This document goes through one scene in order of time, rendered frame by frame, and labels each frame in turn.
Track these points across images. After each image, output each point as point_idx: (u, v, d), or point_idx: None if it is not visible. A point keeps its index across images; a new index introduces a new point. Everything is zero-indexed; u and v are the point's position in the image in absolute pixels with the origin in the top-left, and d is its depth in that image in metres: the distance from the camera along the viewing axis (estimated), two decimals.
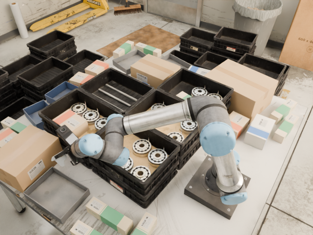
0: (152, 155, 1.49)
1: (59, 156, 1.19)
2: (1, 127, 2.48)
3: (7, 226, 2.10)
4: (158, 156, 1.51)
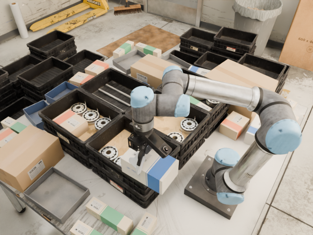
0: None
1: None
2: (1, 127, 2.48)
3: (7, 226, 2.10)
4: None
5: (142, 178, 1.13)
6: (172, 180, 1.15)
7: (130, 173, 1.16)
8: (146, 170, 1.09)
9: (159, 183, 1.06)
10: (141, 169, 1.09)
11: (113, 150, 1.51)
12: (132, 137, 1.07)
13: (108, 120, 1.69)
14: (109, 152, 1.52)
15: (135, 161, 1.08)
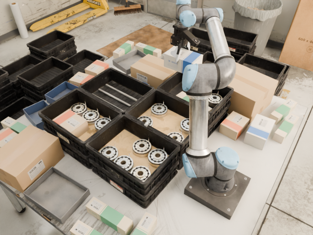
0: (152, 155, 1.49)
1: None
2: (1, 127, 2.48)
3: (7, 226, 2.10)
4: (158, 156, 1.51)
5: (178, 67, 1.70)
6: None
7: (170, 65, 1.73)
8: (181, 58, 1.66)
9: None
10: (179, 58, 1.66)
11: (113, 150, 1.51)
12: (173, 36, 1.64)
13: (108, 120, 1.69)
14: (109, 152, 1.52)
15: (175, 52, 1.66)
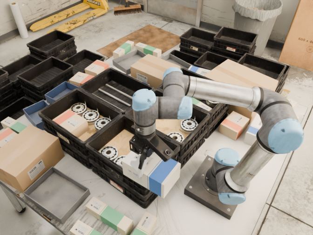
0: None
1: None
2: (1, 127, 2.48)
3: (7, 226, 2.10)
4: None
5: (143, 182, 1.12)
6: (174, 183, 1.14)
7: (132, 176, 1.14)
8: (147, 173, 1.07)
9: (161, 187, 1.05)
10: (143, 173, 1.08)
11: (113, 150, 1.51)
12: (133, 140, 1.06)
13: (108, 120, 1.69)
14: (109, 152, 1.52)
15: (137, 164, 1.07)
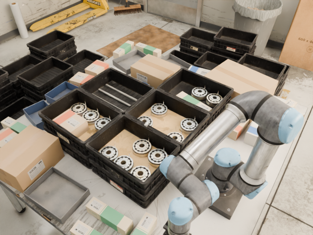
0: (152, 155, 1.49)
1: None
2: (1, 127, 2.48)
3: (7, 226, 2.10)
4: (158, 156, 1.51)
5: None
6: None
7: None
8: None
9: None
10: None
11: (113, 150, 1.51)
12: None
13: (108, 120, 1.69)
14: (109, 152, 1.52)
15: None
